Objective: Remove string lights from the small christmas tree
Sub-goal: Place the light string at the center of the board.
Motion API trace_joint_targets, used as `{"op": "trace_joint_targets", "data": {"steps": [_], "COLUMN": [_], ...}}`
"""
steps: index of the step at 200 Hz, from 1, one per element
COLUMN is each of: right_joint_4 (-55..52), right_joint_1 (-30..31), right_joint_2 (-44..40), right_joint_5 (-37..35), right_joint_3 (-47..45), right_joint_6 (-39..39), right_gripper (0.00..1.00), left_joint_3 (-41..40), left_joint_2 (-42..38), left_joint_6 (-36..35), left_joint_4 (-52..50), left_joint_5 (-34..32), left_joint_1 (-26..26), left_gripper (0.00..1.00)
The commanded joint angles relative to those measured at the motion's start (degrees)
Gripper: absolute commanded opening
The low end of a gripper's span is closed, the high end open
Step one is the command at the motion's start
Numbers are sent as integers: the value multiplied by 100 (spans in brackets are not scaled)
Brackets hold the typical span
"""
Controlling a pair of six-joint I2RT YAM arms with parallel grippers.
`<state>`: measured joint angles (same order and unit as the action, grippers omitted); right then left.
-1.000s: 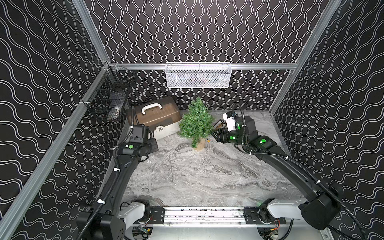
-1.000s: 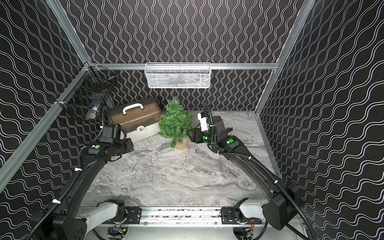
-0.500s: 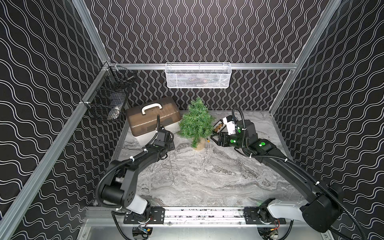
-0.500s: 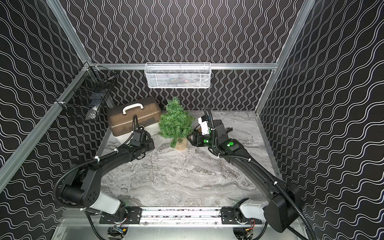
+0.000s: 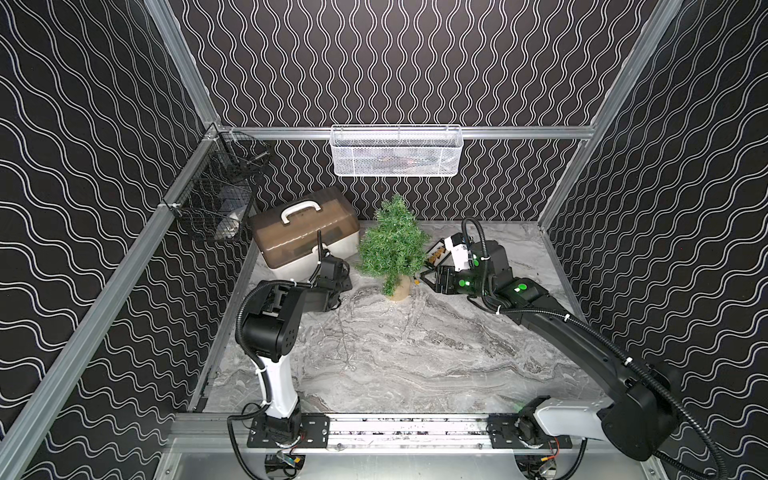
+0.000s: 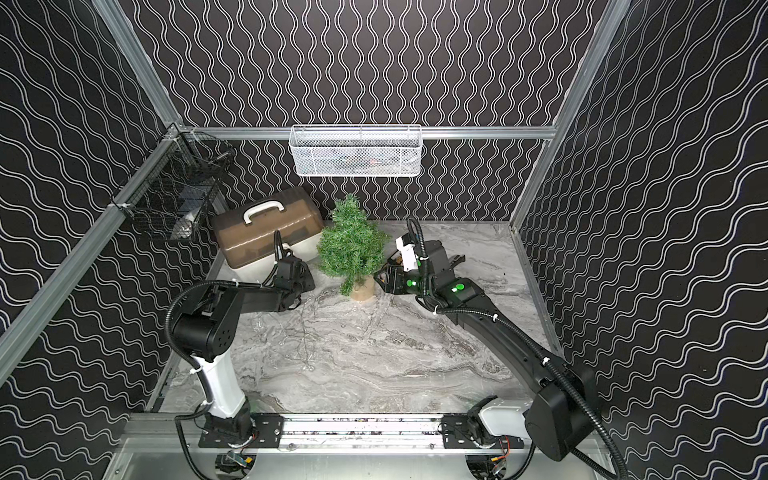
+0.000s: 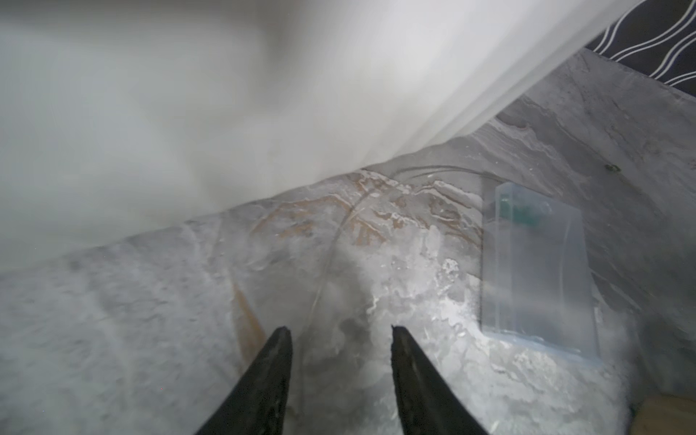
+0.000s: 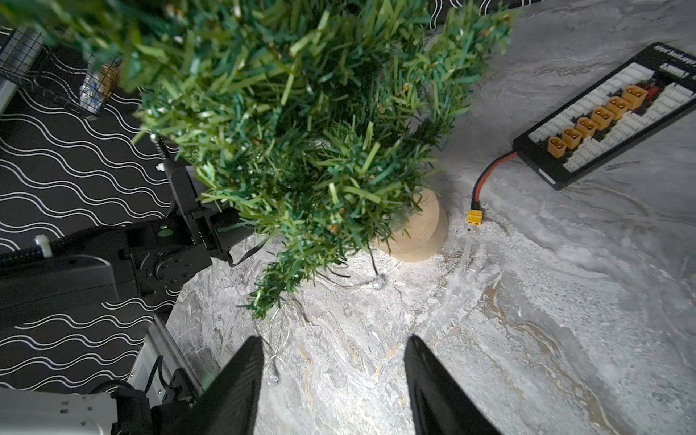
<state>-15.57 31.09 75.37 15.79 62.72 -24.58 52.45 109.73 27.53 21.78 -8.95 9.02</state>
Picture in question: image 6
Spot thin wire string lights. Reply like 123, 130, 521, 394
299, 286, 382, 372

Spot small green christmas tree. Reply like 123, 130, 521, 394
317, 194, 390, 297

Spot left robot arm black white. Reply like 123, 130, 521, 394
164, 231, 315, 445

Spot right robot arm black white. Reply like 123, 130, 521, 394
374, 217, 629, 479

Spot black battery pack case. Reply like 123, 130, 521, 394
386, 250, 403, 270

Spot small black tool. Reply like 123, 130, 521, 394
449, 255, 466, 269

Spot brown white storage box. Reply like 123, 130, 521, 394
212, 187, 324, 282

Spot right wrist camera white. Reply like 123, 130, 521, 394
396, 233, 420, 272

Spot white wire wall basket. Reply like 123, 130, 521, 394
289, 124, 423, 177

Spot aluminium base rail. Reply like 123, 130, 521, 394
121, 413, 530, 455

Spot black wire wall basket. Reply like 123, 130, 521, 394
116, 123, 235, 243

